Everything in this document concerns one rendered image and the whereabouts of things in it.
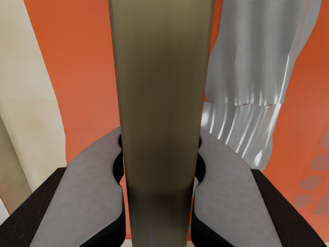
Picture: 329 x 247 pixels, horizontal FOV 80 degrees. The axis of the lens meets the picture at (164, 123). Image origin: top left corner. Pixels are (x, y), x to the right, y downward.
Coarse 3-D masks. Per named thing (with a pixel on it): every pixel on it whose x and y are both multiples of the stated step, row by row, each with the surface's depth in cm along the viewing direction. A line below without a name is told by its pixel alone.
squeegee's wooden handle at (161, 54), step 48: (144, 0) 5; (192, 0) 5; (144, 48) 6; (192, 48) 6; (144, 96) 6; (192, 96) 6; (144, 144) 7; (192, 144) 7; (144, 192) 8; (192, 192) 9; (144, 240) 10
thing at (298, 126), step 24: (72, 120) 18; (96, 120) 18; (288, 120) 18; (312, 120) 18; (72, 144) 20; (288, 144) 20; (312, 144) 20; (288, 168) 21; (288, 192) 23; (312, 216) 25
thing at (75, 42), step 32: (32, 0) 14; (64, 0) 14; (96, 0) 14; (64, 32) 15; (96, 32) 15; (320, 32) 15; (64, 64) 16; (96, 64) 16; (320, 64) 16; (64, 96) 17; (96, 96) 17; (288, 96) 17; (320, 96) 17
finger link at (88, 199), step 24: (96, 144) 10; (120, 144) 11; (72, 168) 9; (96, 168) 9; (120, 168) 10; (72, 192) 8; (96, 192) 8; (120, 192) 8; (48, 216) 7; (72, 216) 7; (96, 216) 7; (120, 216) 7; (48, 240) 6; (72, 240) 6; (96, 240) 6; (120, 240) 7
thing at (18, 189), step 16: (0, 128) 18; (0, 144) 18; (0, 160) 18; (16, 160) 20; (0, 176) 18; (16, 176) 20; (0, 192) 18; (16, 192) 20; (0, 208) 19; (16, 208) 20; (0, 224) 20
